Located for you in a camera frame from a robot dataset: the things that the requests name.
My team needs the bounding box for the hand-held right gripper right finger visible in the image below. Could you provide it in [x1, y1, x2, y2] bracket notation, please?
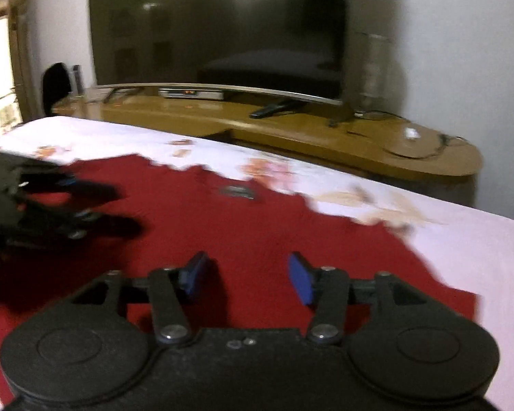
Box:
[289, 252, 429, 347]

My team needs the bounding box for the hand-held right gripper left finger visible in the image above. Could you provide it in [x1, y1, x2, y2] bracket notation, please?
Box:
[71, 252, 209, 347]

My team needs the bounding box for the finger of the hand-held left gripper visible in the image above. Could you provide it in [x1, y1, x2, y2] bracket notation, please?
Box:
[71, 210, 143, 240]
[60, 175, 121, 202]

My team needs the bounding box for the red knit sweater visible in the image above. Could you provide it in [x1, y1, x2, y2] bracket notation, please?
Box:
[0, 153, 478, 405]

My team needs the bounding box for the black chair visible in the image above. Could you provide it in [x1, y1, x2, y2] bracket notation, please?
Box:
[40, 62, 73, 116]

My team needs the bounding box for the wooden framed window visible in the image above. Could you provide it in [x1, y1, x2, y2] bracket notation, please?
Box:
[0, 0, 37, 142]

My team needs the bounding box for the silver set-top box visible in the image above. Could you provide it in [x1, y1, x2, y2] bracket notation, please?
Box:
[158, 88, 224, 99]

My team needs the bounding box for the wooden television stand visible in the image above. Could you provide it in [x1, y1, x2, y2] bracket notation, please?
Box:
[51, 86, 484, 206]

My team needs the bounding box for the black remote control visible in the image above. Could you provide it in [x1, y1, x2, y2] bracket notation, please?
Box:
[249, 103, 285, 119]

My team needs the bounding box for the floral white bed sheet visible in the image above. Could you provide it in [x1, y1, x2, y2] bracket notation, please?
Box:
[0, 115, 514, 411]

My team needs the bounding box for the large black television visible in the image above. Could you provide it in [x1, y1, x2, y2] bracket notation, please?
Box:
[88, 0, 352, 105]

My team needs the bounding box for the clear glass vase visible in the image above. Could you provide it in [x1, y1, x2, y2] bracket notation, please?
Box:
[355, 32, 390, 121]

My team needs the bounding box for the black cable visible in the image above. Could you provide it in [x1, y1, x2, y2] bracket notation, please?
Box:
[383, 111, 469, 159]

